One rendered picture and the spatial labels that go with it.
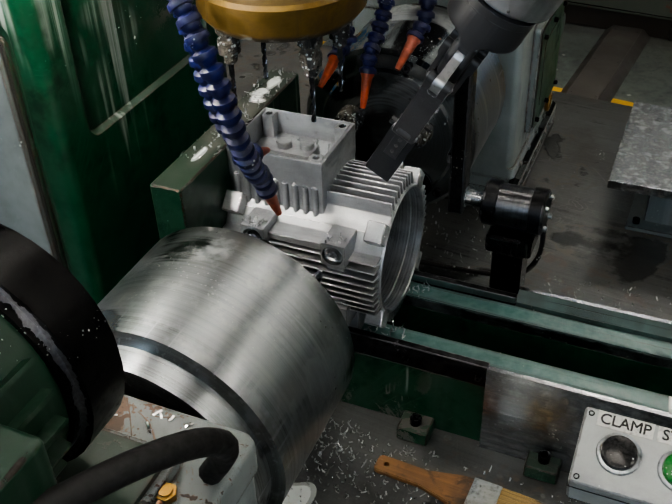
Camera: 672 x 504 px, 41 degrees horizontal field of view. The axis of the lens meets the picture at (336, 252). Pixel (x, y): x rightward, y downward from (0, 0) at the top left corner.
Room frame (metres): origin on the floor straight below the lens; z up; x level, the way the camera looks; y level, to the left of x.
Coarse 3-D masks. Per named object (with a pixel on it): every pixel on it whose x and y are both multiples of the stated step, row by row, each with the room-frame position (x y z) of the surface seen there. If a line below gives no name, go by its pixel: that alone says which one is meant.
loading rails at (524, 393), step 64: (448, 320) 0.86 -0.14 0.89; (512, 320) 0.83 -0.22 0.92; (576, 320) 0.82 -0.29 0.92; (640, 320) 0.80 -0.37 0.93; (384, 384) 0.79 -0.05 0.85; (448, 384) 0.75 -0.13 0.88; (512, 384) 0.71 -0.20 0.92; (576, 384) 0.71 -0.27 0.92; (640, 384) 0.76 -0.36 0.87; (512, 448) 0.71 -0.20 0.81
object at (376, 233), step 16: (416, 176) 0.90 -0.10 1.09; (240, 192) 0.87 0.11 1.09; (224, 208) 0.86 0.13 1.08; (240, 208) 0.86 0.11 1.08; (368, 224) 0.80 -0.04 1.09; (384, 224) 0.80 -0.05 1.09; (368, 240) 0.79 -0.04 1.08; (384, 240) 0.79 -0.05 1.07; (368, 320) 0.79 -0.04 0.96; (384, 320) 0.80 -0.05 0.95
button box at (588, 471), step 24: (600, 432) 0.51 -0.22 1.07; (624, 432) 0.51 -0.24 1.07; (648, 432) 0.50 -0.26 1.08; (576, 456) 0.49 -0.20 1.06; (600, 456) 0.49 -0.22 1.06; (648, 456) 0.49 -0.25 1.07; (576, 480) 0.48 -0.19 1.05; (600, 480) 0.47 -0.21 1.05; (624, 480) 0.47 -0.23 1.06; (648, 480) 0.47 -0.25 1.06
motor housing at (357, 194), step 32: (352, 160) 0.92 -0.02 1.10; (352, 192) 0.85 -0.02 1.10; (384, 192) 0.84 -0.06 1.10; (416, 192) 0.91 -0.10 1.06; (288, 224) 0.84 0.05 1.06; (320, 224) 0.83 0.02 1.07; (352, 224) 0.82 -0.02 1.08; (416, 224) 0.92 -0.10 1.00; (320, 256) 0.81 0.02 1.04; (352, 256) 0.79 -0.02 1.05; (384, 256) 0.91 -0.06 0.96; (416, 256) 0.90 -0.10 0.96; (352, 288) 0.78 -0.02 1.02; (384, 288) 0.87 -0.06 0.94
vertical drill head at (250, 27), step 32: (224, 0) 0.85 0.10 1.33; (256, 0) 0.84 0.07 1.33; (288, 0) 0.84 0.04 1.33; (320, 0) 0.84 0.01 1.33; (352, 0) 0.86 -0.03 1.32; (224, 32) 0.85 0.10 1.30; (256, 32) 0.82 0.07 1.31; (288, 32) 0.82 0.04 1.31; (320, 32) 0.83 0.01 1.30; (320, 64) 0.85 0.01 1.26
